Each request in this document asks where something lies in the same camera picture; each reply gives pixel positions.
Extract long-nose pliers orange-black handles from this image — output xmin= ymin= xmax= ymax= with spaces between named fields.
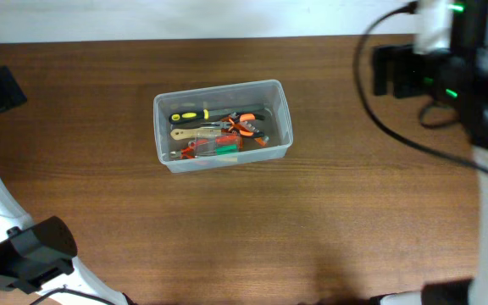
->
xmin=202 ymin=113 xmax=265 ymax=139

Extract clear case of mini screwdrivers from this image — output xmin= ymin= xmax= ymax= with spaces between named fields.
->
xmin=188 ymin=131 xmax=242 ymax=158

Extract file with yellow-black handle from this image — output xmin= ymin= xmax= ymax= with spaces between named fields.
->
xmin=169 ymin=104 xmax=264 ymax=125

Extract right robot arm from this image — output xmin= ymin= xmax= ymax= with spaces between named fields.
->
xmin=372 ymin=1 xmax=488 ymax=304

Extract orange perforated bit holder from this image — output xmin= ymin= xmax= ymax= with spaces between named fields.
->
xmin=235 ymin=114 xmax=269 ymax=147

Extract clear plastic storage box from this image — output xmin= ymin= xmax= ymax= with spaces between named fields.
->
xmin=153 ymin=80 xmax=293 ymax=173

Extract right black cable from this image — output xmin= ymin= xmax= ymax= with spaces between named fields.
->
xmin=352 ymin=1 xmax=488 ymax=189

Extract small red-handled cutter pliers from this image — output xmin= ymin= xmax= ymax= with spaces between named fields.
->
xmin=169 ymin=139 xmax=212 ymax=160

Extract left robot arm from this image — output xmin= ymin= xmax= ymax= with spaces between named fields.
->
xmin=0 ymin=66 xmax=132 ymax=305

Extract orange scraper with wooden handle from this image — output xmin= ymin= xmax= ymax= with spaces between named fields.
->
xmin=170 ymin=124 xmax=243 ymax=149

